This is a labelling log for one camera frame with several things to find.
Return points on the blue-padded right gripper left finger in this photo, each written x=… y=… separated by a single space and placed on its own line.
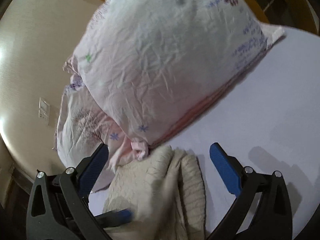
x=58 y=205

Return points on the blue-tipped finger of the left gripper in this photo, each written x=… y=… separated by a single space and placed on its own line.
x=114 y=218

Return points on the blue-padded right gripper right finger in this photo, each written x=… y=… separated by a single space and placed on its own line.
x=273 y=216

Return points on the beige cable-knit sweater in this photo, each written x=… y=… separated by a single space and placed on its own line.
x=166 y=194

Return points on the pink tree-print left pillow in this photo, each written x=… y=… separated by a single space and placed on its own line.
x=82 y=126

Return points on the lavender bed sheet mattress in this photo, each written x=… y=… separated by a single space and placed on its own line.
x=269 y=121

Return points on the pink floral right pillow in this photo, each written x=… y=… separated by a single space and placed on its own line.
x=153 y=66

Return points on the white wall switch plate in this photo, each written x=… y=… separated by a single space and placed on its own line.
x=44 y=111

